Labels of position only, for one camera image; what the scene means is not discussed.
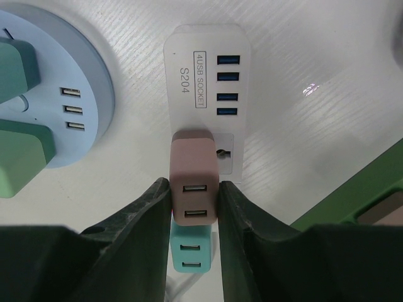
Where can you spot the round blue power socket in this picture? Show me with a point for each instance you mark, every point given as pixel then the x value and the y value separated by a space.
pixel 75 98

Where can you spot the green power strip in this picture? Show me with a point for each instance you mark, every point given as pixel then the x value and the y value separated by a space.
pixel 378 180

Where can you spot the mint green charger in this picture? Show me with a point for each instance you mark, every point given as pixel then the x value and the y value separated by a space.
pixel 26 149

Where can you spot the small pink charger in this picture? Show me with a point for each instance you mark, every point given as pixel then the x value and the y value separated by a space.
pixel 387 212

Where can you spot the white USB power strip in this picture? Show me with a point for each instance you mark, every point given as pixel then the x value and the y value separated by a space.
pixel 207 70

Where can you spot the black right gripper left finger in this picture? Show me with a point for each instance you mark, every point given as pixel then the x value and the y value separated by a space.
pixel 133 264

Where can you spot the teal charger dark base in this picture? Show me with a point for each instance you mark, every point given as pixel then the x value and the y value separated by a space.
pixel 191 248

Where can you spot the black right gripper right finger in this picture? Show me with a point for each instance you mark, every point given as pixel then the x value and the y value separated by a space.
pixel 245 230

